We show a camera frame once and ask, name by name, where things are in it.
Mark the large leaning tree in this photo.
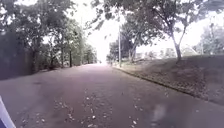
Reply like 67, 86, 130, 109
87, 0, 224, 64

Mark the dark tree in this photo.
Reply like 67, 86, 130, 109
106, 20, 161, 65

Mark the row of trees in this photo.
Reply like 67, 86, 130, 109
0, 0, 99, 76

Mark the dark fence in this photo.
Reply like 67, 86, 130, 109
0, 31, 36, 81

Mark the pale pole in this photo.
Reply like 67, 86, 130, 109
117, 24, 122, 68

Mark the grey asphalt road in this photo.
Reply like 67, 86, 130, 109
0, 63, 224, 128

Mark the leaf-strewn grass verge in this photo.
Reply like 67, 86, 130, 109
113, 54, 224, 107

